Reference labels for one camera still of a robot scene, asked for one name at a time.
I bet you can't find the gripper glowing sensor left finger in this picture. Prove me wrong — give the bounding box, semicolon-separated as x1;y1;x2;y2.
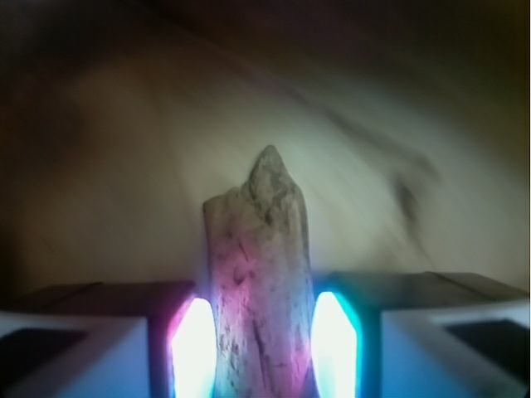
1;281;217;397

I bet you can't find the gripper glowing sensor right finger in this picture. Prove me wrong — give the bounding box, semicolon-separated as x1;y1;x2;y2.
311;272;530;397

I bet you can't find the brown paper bag bin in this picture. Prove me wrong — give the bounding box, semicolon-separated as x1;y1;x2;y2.
1;1;530;298

